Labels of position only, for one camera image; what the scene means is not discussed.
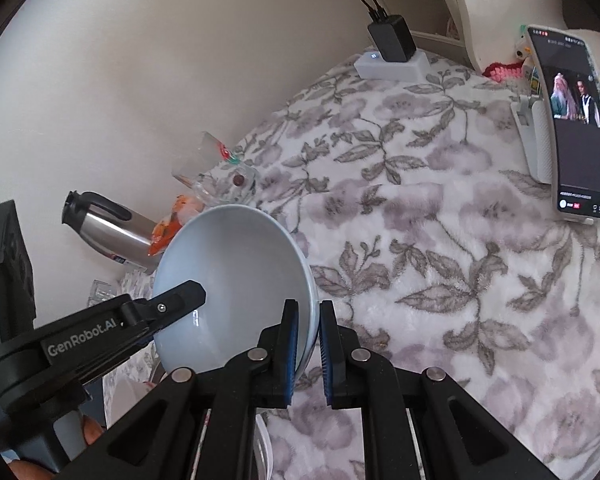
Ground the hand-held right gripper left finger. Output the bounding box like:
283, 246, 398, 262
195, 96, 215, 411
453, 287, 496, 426
102, 299, 301, 480

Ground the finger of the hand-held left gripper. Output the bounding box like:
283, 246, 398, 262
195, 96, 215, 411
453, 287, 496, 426
121, 280, 207, 334

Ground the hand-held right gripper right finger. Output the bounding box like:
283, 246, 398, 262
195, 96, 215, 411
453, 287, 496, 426
319, 300, 561, 480

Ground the small white bowl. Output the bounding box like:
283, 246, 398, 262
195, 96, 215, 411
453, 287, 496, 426
151, 204, 318, 375

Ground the person's left hand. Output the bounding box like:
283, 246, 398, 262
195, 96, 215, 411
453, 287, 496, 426
7, 416, 104, 480

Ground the orange snack packet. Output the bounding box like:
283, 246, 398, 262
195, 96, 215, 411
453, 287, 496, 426
149, 214, 182, 259
172, 194, 205, 222

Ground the clear upturned glass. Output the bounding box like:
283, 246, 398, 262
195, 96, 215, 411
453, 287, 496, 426
88, 279, 124, 307

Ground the stainless steel thermos jug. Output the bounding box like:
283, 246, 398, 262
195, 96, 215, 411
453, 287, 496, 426
61, 191, 173, 270

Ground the grey floral tablecloth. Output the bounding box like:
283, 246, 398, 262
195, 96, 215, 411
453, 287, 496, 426
87, 47, 600, 480

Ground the tall printed drinking glass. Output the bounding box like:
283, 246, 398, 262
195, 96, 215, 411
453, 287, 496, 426
171, 131, 246, 186

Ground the white power strip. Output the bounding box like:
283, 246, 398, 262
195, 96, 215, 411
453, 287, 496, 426
354, 49, 431, 81

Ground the white phone stand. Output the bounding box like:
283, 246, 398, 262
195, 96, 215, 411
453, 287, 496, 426
511, 97, 556, 186

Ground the smartphone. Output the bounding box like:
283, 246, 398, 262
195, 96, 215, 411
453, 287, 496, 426
526, 24, 600, 226

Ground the black charger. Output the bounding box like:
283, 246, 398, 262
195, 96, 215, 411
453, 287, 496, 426
367, 14, 418, 63

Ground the red knitted item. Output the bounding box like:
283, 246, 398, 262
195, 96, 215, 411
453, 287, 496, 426
482, 60, 524, 82

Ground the small plush toy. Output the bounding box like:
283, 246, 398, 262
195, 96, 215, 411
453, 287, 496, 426
512, 24, 535, 68

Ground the white slatted furniture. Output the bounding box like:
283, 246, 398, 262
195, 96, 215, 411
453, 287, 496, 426
425, 0, 588, 73

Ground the glass mug with handle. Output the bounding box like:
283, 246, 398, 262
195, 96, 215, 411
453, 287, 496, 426
190, 165, 260, 208

